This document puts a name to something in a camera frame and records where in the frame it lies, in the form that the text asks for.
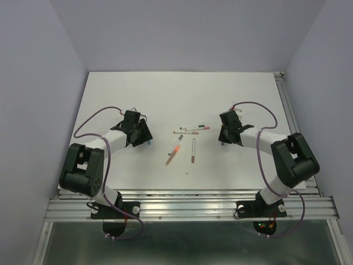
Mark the front aluminium rail frame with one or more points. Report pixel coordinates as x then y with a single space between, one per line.
189 205

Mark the pink cap marker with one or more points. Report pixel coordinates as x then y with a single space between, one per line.
198 129

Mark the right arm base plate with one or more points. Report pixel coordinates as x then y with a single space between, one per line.
266 215

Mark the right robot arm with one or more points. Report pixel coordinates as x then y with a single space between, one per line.
293 158

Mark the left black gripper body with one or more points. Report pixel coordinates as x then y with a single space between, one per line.
135 129

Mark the green cap marker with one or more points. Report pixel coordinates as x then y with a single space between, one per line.
191 127

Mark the brown cap marker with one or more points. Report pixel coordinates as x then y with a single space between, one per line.
193 151

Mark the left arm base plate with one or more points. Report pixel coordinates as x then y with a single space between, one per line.
114 222

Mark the orange clear cap marker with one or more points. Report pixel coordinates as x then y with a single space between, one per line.
174 152

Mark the right side aluminium rail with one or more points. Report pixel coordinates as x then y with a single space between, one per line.
291 119

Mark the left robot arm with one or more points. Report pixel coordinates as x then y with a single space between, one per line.
86 166

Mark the beige cap marker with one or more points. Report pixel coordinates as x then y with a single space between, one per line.
186 132

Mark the grey cap marker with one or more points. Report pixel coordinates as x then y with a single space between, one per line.
175 145

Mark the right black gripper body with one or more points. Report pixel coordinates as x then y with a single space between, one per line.
226 128

